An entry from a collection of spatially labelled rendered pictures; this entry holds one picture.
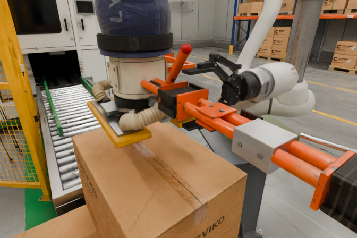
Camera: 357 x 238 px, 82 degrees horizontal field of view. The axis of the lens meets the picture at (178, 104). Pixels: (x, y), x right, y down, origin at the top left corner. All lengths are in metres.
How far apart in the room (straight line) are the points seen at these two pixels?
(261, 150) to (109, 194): 0.47
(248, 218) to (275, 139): 1.37
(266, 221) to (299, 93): 1.08
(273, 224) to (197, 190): 1.31
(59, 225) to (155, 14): 1.00
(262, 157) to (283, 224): 1.63
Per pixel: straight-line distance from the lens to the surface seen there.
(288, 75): 0.68
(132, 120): 0.52
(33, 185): 2.21
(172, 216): 0.59
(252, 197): 1.53
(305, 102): 1.22
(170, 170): 0.71
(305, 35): 1.12
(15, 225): 2.14
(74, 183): 1.39
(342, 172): 0.28
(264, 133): 0.33
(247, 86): 0.56
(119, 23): 0.57
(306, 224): 2.01
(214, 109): 0.39
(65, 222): 1.21
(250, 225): 1.73
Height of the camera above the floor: 1.40
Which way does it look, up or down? 22 degrees down
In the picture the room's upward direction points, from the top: straight up
